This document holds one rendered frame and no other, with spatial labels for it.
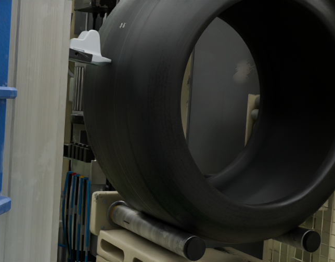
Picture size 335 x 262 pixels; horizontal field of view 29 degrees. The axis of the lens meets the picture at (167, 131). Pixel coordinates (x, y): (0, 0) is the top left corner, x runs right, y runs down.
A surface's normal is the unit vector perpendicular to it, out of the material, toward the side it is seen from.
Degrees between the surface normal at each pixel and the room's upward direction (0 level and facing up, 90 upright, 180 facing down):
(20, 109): 90
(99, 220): 90
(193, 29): 84
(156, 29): 72
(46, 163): 90
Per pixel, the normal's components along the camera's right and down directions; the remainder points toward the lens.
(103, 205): 0.48, 0.07
